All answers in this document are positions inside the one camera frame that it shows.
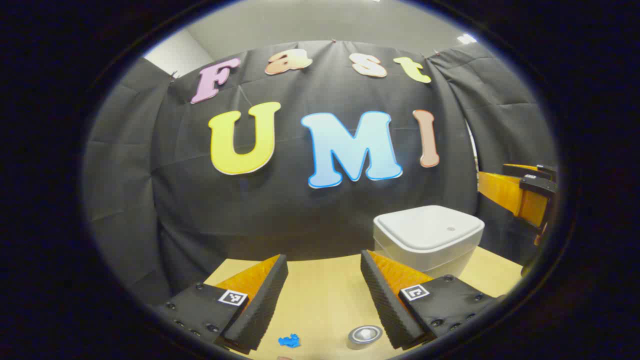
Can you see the ceiling light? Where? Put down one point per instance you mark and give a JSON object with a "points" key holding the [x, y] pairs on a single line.
{"points": [[466, 38]]}

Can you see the blue paper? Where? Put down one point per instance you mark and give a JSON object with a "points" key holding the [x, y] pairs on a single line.
{"points": [[290, 341]]}

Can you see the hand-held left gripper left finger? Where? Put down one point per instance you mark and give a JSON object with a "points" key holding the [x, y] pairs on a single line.
{"points": [[265, 305]]}

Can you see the wooden desktop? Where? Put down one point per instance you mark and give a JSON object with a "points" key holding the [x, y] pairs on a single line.
{"points": [[325, 300]]}

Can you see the white desktop garbage bin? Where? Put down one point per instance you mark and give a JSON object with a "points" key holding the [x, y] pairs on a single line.
{"points": [[430, 235]]}

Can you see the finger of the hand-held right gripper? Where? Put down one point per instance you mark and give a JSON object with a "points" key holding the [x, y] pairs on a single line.
{"points": [[505, 192], [525, 171]]}

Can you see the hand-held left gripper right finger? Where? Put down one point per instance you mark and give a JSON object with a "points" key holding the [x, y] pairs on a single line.
{"points": [[385, 305]]}

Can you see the black backdrop cloth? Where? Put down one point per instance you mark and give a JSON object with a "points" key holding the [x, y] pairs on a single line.
{"points": [[300, 210]]}

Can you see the silver pop can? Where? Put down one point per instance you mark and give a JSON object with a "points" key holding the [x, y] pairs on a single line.
{"points": [[364, 336]]}

